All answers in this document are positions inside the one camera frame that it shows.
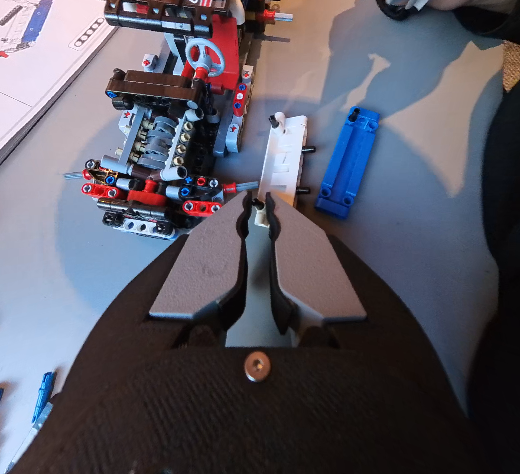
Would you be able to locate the pile of toy bricks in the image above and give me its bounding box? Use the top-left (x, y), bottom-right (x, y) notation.
top-left (0, 370), bottom-right (57, 442)

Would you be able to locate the person's right forearm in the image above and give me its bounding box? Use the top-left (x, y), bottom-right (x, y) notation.
top-left (453, 7), bottom-right (520, 41)

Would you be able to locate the toy brick car model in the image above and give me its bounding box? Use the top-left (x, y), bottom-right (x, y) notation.
top-left (63, 0), bottom-right (294, 241)

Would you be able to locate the light grey desk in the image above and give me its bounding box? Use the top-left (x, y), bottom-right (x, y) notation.
top-left (0, 0), bottom-right (508, 474)

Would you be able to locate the toy brick instruction manual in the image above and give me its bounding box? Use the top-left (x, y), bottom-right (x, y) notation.
top-left (0, 0), bottom-right (120, 166)

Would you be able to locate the white toy brick panel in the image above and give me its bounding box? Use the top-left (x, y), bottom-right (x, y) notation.
top-left (254, 113), bottom-right (308, 227)

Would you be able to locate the person's torso in dark clothing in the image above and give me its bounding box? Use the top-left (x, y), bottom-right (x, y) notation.
top-left (467, 84), bottom-right (520, 474)

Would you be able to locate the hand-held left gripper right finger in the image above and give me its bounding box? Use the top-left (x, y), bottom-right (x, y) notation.
top-left (265, 191), bottom-right (368, 334)

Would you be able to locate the blue toy brick panel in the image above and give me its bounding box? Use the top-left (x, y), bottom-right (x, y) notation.
top-left (315, 106), bottom-right (380, 220)

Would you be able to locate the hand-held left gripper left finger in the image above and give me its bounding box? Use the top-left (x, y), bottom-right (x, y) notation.
top-left (149, 189), bottom-right (250, 330)

